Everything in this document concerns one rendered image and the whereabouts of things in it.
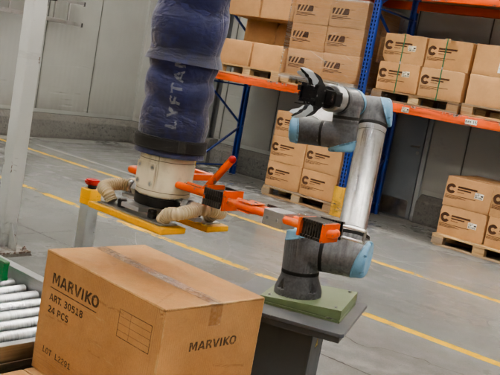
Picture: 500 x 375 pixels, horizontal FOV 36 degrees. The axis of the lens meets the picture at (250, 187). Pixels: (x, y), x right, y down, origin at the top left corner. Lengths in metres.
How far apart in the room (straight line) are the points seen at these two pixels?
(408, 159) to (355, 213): 8.28
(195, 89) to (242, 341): 0.77
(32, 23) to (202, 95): 3.63
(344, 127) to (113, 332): 1.00
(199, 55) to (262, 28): 9.64
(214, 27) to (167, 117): 0.30
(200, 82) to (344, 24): 8.24
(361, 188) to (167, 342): 1.19
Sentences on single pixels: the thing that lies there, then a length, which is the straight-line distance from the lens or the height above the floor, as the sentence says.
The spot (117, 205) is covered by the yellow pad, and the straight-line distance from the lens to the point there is 2.41.
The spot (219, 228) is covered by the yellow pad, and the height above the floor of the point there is 1.12.
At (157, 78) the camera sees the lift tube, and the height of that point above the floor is 1.54.
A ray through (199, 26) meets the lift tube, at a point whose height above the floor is 1.71.
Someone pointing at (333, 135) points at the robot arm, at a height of 1.45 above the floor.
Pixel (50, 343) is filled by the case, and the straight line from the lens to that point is 2.59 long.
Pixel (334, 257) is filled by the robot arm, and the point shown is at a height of 0.98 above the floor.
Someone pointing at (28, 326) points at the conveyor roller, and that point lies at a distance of 3.09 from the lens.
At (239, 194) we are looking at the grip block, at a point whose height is 1.26.
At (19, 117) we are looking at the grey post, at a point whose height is 1.01.
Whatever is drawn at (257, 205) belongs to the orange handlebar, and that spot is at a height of 1.25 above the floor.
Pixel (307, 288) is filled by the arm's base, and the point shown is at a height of 0.84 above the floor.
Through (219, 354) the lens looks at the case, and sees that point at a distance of 2.34.
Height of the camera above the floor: 1.59
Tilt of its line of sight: 8 degrees down
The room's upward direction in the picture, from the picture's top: 10 degrees clockwise
